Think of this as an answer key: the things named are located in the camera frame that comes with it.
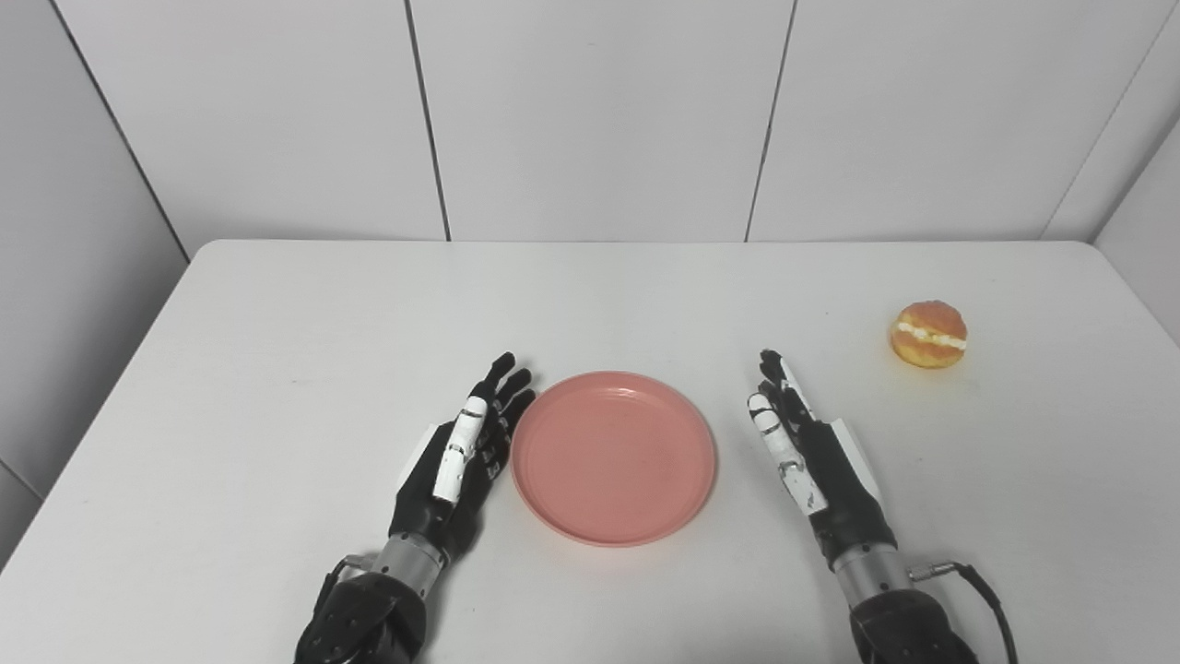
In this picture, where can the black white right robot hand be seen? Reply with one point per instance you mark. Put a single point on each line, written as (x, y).
(830, 480)

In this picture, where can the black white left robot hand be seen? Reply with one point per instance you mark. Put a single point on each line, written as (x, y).
(452, 470)

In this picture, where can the pink round plate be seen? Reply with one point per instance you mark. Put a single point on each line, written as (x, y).
(613, 458)

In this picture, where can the cream puff pastry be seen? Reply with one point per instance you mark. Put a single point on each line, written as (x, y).
(928, 334)

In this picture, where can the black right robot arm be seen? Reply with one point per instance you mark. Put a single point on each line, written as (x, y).
(903, 618)

